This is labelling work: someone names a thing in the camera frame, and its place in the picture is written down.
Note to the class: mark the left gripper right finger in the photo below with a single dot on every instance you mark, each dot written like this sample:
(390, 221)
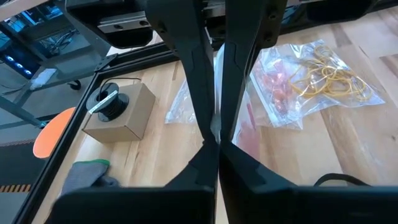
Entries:
(245, 177)

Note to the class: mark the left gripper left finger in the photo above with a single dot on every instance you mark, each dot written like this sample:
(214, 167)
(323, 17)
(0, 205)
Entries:
(202, 174)

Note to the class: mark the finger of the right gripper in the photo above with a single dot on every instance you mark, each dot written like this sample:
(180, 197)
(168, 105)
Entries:
(239, 62)
(192, 62)

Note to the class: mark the red rubber band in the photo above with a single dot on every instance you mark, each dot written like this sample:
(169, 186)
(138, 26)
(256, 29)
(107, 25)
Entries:
(250, 113)
(248, 140)

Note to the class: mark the wide black rubber band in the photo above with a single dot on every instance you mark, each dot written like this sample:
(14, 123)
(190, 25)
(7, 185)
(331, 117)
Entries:
(339, 175)

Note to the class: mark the black rubber floor mat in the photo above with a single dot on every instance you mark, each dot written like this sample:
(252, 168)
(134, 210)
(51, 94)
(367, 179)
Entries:
(34, 168)

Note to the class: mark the black tape roll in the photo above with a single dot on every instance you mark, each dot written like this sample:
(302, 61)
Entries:
(109, 102)

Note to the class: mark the brown cardboard box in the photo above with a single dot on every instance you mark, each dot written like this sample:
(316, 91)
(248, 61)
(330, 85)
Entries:
(130, 121)

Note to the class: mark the dark grey work glove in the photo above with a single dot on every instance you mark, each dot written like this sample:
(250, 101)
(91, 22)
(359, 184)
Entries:
(109, 181)

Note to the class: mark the orange round disc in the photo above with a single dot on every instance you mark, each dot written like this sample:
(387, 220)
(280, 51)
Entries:
(53, 133)

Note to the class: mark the black hazard-striped floor mat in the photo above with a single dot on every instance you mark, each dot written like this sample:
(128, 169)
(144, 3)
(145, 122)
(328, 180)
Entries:
(9, 187)

